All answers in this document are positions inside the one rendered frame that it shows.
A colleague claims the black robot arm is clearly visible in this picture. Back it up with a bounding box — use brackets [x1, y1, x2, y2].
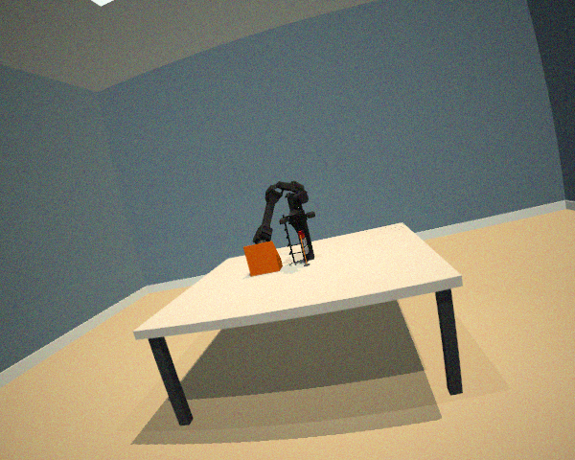
[252, 180, 309, 244]

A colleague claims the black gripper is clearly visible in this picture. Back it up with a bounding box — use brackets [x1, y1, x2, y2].
[279, 204, 315, 234]

